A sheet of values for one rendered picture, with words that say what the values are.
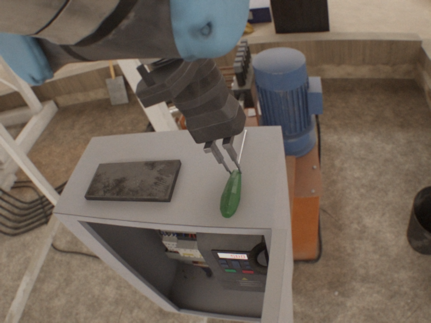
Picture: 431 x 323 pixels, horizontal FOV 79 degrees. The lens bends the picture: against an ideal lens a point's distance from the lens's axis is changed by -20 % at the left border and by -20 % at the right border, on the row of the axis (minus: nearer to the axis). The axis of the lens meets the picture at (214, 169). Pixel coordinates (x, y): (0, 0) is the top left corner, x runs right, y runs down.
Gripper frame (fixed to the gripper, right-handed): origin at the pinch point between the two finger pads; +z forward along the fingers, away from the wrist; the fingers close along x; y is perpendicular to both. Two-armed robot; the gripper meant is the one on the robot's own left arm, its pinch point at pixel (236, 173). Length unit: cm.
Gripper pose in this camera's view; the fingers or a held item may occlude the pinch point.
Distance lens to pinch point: 47.4
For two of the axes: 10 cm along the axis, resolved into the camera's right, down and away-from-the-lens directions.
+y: 2.1, -7.1, 6.8
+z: 4.3, 6.9, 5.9
